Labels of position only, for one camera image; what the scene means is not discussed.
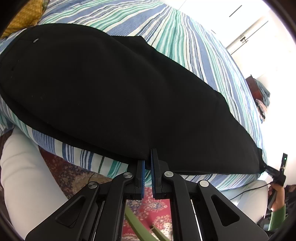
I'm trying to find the striped blue green bedspread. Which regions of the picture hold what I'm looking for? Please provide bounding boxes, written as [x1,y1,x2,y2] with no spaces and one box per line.
[1,1,267,191]

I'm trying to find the black cable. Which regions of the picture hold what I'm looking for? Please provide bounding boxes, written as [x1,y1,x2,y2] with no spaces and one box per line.
[229,182,273,201]

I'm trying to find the black pants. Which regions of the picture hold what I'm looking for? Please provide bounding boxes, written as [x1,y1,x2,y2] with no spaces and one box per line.
[1,24,265,175]

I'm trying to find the white door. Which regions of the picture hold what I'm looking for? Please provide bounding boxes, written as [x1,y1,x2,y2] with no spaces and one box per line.
[226,17,269,55]

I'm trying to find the person right hand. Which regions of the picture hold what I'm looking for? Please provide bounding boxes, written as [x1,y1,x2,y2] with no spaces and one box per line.
[268,182,285,212]

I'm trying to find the red patterned rug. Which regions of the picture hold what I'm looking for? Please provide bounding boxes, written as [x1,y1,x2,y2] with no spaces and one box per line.
[38,146,174,241]

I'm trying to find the white bed base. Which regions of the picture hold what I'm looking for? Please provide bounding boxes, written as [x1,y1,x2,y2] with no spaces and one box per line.
[1,127,68,238]

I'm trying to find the orange floral blanket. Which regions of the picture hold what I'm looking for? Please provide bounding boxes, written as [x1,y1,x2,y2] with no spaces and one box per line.
[1,0,49,39]

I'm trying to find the dark wooden dresser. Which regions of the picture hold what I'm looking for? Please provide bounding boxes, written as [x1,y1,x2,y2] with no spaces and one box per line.
[245,75,263,101]

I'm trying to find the pile of colourful clothes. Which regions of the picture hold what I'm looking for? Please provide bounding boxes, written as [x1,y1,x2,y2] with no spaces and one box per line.
[255,99,267,123]

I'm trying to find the grey-blue cloth on dresser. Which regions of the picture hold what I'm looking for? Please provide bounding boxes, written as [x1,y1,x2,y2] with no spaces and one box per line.
[256,80,270,107]

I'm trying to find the green sleeve forearm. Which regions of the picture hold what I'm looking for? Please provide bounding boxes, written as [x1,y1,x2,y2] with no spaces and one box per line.
[268,205,286,231]

